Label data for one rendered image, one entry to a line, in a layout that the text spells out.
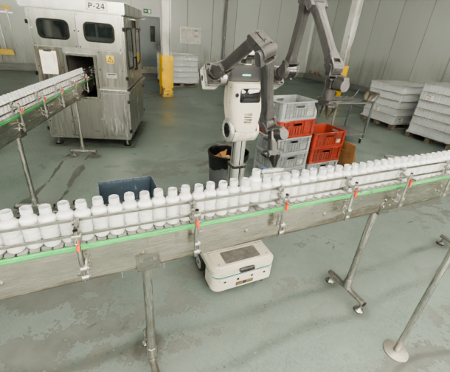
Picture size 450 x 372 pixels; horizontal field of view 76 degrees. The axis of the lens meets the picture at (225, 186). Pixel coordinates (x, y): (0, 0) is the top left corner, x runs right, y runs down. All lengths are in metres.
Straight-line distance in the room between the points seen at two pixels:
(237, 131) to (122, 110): 3.15
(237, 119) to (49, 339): 1.80
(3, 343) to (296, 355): 1.80
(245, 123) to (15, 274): 1.41
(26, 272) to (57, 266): 0.10
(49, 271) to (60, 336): 1.01
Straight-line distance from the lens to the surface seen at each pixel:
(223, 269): 2.18
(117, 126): 4.93
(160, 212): 1.25
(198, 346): 2.10
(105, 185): 1.82
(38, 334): 2.35
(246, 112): 1.90
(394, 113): 8.22
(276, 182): 1.45
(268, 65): 1.42
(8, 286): 1.37
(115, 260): 1.32
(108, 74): 4.78
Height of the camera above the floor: 1.76
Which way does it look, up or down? 28 degrees down
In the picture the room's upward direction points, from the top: 5 degrees clockwise
